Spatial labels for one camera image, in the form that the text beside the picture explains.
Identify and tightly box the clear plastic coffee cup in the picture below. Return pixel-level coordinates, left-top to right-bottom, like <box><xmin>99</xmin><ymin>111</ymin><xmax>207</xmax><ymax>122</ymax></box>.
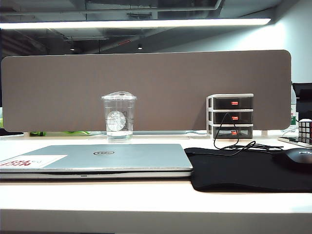
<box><xmin>101</xmin><ymin>91</ymin><xmax>137</xmax><ymax>142</ymax></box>

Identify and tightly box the silver Dell laptop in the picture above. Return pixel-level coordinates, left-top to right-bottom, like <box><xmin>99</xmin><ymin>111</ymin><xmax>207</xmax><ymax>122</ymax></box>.
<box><xmin>0</xmin><ymin>143</ymin><xmax>194</xmax><ymax>180</ymax></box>

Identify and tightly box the white red laptop sticker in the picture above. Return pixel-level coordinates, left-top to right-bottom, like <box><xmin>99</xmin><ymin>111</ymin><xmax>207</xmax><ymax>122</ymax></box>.
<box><xmin>0</xmin><ymin>154</ymin><xmax>68</xmax><ymax>169</ymax></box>

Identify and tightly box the brown fabric desk partition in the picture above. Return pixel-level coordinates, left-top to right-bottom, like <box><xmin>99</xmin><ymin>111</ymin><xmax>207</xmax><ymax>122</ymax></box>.
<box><xmin>0</xmin><ymin>50</ymin><xmax>293</xmax><ymax>133</ymax></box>

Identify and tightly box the small three-drawer organizer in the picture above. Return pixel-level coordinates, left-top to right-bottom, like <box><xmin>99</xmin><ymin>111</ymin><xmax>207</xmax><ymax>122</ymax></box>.
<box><xmin>206</xmin><ymin>93</ymin><xmax>254</xmax><ymax>140</ymax></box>

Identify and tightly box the dark translucent organizer drawer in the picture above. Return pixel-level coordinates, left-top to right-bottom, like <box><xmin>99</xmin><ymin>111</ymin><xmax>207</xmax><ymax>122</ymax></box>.
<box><xmin>213</xmin><ymin>111</ymin><xmax>253</xmax><ymax>124</ymax></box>
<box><xmin>212</xmin><ymin>126</ymin><xmax>253</xmax><ymax>139</ymax></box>
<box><xmin>213</xmin><ymin>97</ymin><xmax>252</xmax><ymax>109</ymax></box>

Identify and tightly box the black mouse pad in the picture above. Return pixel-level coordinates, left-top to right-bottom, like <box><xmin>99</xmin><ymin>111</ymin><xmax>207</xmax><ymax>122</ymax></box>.
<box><xmin>184</xmin><ymin>147</ymin><xmax>312</xmax><ymax>193</ymax></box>

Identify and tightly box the long ceiling light bar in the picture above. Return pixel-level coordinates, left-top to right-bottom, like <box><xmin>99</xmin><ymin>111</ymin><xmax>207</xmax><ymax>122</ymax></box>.
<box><xmin>0</xmin><ymin>18</ymin><xmax>272</xmax><ymax>30</ymax></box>

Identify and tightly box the plastic bottle green label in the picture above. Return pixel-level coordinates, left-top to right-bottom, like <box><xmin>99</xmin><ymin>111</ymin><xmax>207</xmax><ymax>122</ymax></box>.
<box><xmin>290</xmin><ymin>85</ymin><xmax>300</xmax><ymax>127</ymax></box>

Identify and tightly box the black computer mouse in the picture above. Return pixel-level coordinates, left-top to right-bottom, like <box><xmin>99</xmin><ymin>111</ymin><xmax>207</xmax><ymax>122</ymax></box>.
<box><xmin>272</xmin><ymin>148</ymin><xmax>312</xmax><ymax>171</ymax></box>

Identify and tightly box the black monitor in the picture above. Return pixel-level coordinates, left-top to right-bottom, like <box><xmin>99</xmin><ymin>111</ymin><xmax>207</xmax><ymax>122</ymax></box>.
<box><xmin>292</xmin><ymin>82</ymin><xmax>312</xmax><ymax>120</ymax></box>

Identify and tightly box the Rubik's cube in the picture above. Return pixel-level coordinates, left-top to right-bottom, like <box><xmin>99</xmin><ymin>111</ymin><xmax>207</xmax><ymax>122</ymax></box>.
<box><xmin>298</xmin><ymin>118</ymin><xmax>312</xmax><ymax>145</ymax></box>

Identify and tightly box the thin black cable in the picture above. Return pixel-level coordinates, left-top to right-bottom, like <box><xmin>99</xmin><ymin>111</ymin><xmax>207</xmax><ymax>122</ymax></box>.
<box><xmin>214</xmin><ymin>112</ymin><xmax>285</xmax><ymax>156</ymax></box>

